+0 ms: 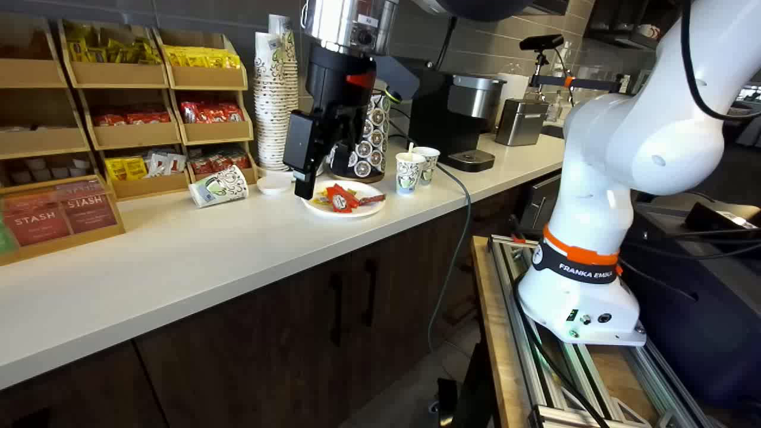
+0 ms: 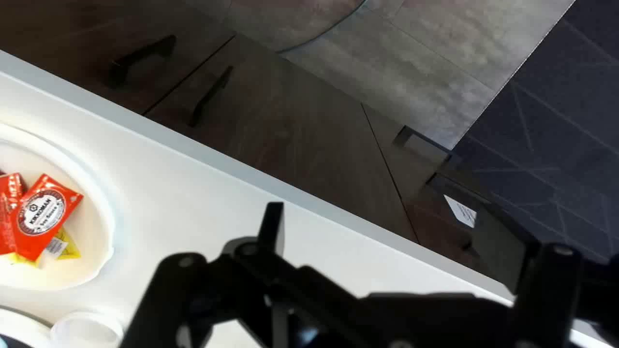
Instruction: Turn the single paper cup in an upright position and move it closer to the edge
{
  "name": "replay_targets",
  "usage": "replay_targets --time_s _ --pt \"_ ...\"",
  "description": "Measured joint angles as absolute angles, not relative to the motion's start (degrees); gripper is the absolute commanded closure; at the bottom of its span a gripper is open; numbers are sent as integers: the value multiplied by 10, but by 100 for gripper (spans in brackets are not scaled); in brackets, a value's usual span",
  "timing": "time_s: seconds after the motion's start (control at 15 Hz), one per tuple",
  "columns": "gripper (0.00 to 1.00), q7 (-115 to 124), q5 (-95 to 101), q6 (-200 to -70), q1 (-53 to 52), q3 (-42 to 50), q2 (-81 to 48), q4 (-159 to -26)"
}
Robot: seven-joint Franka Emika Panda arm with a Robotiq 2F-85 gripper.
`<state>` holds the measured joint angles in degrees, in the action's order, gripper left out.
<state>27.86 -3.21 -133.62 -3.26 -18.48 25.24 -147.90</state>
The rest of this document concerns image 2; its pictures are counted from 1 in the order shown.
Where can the dark wooden base cabinet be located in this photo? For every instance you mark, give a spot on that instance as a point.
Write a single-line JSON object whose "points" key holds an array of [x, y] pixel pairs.
{"points": [[182, 71]]}

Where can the white oval plate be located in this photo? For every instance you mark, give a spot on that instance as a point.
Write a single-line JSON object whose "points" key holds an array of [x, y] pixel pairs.
{"points": [[91, 225]]}

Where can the yellow sauce packet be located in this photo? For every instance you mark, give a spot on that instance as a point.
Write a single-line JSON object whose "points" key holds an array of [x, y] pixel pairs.
{"points": [[60, 249]]}

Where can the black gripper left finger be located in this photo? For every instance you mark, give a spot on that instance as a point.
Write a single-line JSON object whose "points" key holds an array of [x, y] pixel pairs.
{"points": [[172, 310]]}

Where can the red ketchup packet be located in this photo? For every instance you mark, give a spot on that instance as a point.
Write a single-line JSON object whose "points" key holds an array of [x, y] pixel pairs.
{"points": [[10, 194], [41, 214]]}

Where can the dark blue bin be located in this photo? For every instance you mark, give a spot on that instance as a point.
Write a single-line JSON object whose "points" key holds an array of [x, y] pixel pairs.
{"points": [[542, 162]]}

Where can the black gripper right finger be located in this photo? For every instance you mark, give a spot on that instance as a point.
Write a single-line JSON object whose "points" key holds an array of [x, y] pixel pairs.
{"points": [[544, 308]]}

